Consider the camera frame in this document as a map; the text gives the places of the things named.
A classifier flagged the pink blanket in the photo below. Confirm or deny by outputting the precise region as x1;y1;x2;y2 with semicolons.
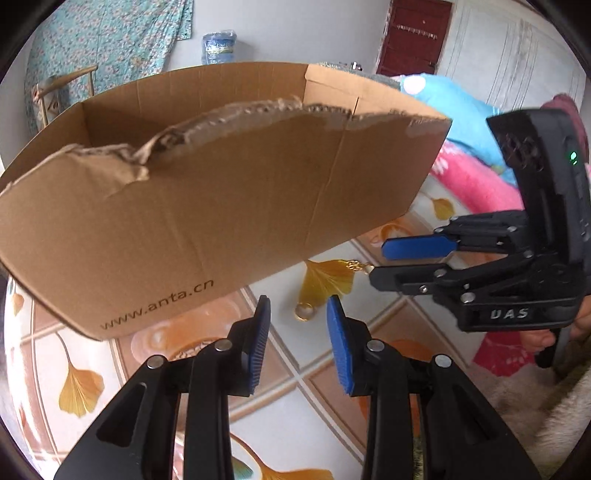
429;138;527;215

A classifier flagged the dark red cloth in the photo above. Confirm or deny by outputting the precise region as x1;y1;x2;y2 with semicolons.
540;93;591;162

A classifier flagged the brown cardboard box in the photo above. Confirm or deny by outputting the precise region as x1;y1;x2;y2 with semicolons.
0;61;453;342

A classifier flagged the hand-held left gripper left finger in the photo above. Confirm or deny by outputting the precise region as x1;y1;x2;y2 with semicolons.
53;295;271;480

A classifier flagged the dark red door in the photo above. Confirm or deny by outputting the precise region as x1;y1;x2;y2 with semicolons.
376;0;453;77

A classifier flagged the person's right hand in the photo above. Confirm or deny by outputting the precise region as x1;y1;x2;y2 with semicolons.
519;300;591;352

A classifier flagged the wooden chair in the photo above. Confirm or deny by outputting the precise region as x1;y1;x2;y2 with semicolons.
31;65;100;127

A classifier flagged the teal floral cloth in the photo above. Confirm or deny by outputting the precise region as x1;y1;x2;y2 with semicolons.
25;0;195;134

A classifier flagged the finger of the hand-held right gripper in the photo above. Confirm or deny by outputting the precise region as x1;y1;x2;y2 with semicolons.
368;253;537;297
381;210;532;261

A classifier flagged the beige fluffy blanket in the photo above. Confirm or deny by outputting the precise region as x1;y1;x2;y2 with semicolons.
466;360;591;480

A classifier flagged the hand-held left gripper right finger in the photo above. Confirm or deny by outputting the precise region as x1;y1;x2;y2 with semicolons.
326;295;541;480

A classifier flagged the light blue cloth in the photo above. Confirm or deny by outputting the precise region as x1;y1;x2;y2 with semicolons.
399;74;518;188

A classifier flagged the white wardrobe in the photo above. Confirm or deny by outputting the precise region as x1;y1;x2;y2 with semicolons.
436;0;585;121

